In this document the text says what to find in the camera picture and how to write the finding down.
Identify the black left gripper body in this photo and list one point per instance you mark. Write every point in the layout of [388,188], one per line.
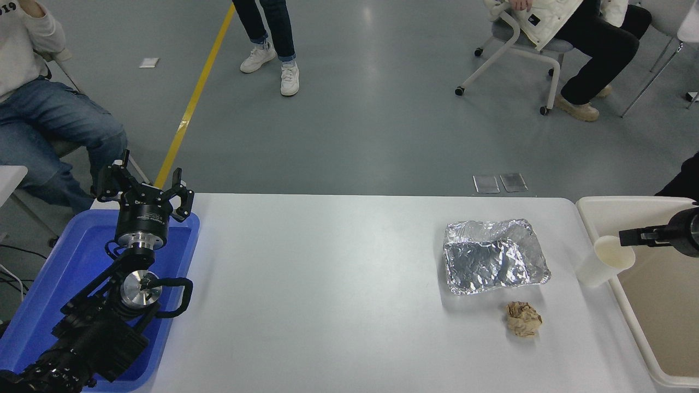
[143,215]

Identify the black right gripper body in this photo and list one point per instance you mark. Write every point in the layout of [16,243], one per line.
[682,232]

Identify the white paper cup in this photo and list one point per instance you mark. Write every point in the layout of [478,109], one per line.
[595,267]

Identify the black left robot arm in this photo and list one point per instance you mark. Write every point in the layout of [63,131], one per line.
[93,338]

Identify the person's hand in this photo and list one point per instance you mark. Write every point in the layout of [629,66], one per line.
[520,4]

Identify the person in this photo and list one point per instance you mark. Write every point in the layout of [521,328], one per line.
[281,33]
[54,114]
[685,183]
[600,49]

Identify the grey folding chair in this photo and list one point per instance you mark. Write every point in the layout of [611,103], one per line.
[63,146]

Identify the large pale bin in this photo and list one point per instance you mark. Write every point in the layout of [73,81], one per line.
[666,305]

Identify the blue plastic tray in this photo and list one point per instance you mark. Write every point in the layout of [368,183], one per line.
[65,262]

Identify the small white table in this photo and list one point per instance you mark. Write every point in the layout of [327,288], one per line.
[10,180]

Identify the clear floor plate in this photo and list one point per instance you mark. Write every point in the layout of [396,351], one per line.
[513,182]
[486,184]

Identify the crumpled tan paper ball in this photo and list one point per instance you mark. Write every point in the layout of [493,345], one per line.
[524,320]

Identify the crumpled foil tray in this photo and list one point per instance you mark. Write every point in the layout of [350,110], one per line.
[491,256]

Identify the white metal-legged chair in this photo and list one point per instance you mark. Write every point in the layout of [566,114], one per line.
[663,13]

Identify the white wheeled chair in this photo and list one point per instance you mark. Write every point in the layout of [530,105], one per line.
[510,43]

